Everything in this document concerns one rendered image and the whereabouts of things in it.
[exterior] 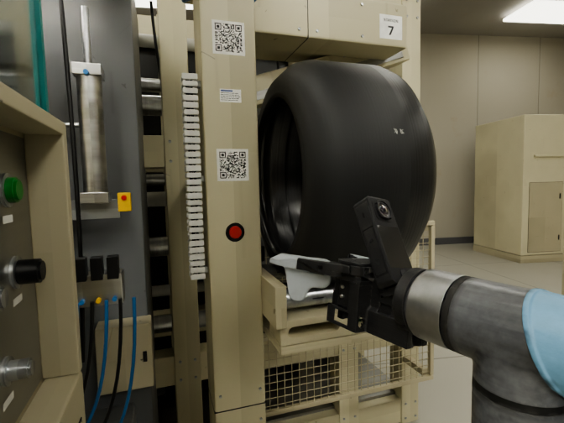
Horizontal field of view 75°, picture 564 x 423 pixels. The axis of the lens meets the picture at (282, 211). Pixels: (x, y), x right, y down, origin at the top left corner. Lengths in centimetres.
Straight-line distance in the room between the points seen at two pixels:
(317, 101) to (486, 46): 720
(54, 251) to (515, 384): 57
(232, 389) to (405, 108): 77
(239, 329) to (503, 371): 69
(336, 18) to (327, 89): 58
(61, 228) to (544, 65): 836
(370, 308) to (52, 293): 44
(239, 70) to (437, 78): 650
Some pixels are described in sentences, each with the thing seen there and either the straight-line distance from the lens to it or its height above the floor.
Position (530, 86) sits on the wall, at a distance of 832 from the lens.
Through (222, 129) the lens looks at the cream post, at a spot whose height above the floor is 130.
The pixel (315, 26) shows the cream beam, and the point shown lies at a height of 167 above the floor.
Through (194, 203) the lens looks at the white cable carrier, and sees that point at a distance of 88.
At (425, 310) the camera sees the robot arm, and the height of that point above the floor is 105.
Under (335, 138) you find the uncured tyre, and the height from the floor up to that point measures 126.
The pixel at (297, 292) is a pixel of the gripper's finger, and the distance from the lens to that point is 50.
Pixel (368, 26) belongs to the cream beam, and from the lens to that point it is 142.
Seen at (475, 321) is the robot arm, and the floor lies 105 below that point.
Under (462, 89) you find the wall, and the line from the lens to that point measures 752.
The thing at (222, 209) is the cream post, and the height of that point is 112.
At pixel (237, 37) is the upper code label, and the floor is 151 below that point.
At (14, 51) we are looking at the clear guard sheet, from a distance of 56.
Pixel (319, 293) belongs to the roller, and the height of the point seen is 91.
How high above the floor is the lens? 118
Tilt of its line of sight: 5 degrees down
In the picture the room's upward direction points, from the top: 1 degrees counter-clockwise
